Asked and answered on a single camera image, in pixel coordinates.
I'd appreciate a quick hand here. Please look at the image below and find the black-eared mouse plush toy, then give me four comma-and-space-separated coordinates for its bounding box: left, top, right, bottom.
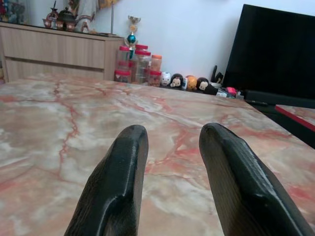
170, 73, 184, 89
196, 77, 210, 92

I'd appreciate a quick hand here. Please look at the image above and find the black soundbar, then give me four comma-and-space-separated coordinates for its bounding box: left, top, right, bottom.
243, 89, 315, 109

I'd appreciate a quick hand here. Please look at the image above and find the small red-lid plastic jar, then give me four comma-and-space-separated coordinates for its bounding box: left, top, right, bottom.
114, 70, 132, 84
148, 70, 162, 87

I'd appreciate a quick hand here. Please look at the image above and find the red-lid clear plastic jar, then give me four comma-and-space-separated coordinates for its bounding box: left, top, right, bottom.
119, 45, 131, 72

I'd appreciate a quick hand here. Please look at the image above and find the black flat television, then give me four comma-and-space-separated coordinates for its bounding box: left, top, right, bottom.
222, 3, 315, 100

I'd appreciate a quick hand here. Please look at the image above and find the gold trophy with blue globe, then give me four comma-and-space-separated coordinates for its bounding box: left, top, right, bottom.
125, 15, 139, 59

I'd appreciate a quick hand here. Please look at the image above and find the dark ornate teapot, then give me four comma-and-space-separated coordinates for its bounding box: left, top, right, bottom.
57, 6, 76, 31

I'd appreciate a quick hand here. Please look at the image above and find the red ornate cup ornament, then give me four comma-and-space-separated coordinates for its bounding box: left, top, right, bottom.
42, 0, 62, 29

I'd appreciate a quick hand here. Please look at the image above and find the orange bear plush toy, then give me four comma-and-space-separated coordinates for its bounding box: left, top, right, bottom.
184, 75, 198, 90

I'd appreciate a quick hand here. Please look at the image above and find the black handset stand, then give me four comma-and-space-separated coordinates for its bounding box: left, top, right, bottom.
212, 64, 223, 85

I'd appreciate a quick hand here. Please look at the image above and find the orange-lid plastic jar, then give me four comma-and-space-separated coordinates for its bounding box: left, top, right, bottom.
151, 54, 163, 72

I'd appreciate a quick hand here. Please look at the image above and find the light wooden sideboard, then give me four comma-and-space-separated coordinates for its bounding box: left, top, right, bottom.
0, 21, 125, 83

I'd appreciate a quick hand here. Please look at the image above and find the tall red-lid clear jar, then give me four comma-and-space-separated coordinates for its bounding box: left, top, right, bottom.
134, 50, 152, 85

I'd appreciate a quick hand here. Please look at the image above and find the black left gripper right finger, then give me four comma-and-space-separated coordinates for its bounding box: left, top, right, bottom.
198, 122, 315, 236

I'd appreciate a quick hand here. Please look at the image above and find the white patterned figurine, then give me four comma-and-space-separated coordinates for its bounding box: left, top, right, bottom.
74, 0, 99, 34

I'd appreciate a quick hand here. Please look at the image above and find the white round plush toy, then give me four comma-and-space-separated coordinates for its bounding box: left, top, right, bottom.
160, 71, 172, 87

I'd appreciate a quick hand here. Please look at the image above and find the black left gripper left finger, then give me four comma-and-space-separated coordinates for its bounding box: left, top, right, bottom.
64, 124, 149, 236

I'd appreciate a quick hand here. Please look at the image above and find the thin metal rod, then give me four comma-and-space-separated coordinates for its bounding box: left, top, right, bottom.
110, 4, 115, 35

